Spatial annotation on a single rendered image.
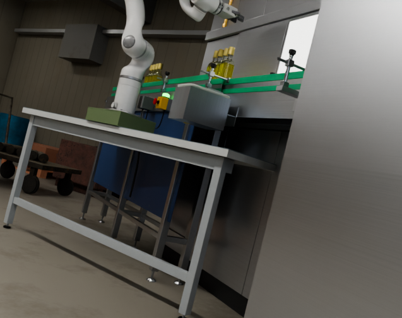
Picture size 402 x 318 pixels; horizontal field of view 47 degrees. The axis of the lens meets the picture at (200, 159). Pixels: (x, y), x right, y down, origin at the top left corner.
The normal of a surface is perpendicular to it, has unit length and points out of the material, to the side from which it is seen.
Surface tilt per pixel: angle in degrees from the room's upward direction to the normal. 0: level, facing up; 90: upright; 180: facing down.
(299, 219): 90
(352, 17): 90
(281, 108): 90
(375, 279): 90
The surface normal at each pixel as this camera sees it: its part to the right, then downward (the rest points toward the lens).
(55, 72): -0.60, -0.17
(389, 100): -0.86, -0.22
